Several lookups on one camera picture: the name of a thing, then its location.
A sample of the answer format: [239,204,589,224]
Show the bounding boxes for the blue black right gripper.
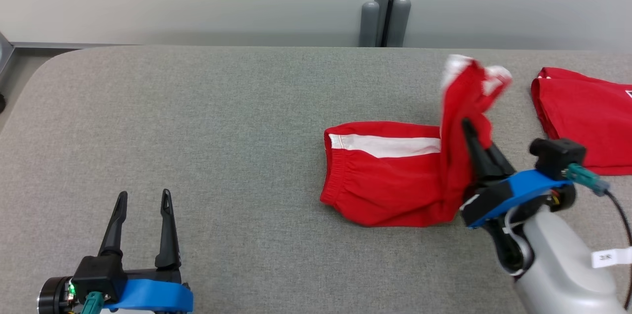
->
[461,118,578,229]

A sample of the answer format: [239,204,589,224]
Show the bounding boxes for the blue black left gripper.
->
[38,189,194,314]

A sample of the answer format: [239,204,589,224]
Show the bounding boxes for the red white T-shirt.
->
[531,67,632,177]

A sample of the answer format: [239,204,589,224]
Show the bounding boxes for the red white shorts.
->
[320,55,513,229]

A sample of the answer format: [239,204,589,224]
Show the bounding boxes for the white paper label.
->
[591,247,632,270]

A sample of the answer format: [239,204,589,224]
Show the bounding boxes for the teal left camera connector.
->
[81,292,106,314]

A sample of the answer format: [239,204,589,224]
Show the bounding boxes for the teal camera connector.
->
[565,163,611,197]
[81,292,106,314]

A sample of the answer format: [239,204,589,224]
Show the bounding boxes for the teal right camera connector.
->
[565,163,611,197]

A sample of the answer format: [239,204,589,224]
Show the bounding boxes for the black right camera cable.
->
[605,191,632,311]

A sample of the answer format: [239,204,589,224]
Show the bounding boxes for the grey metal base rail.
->
[12,42,145,50]

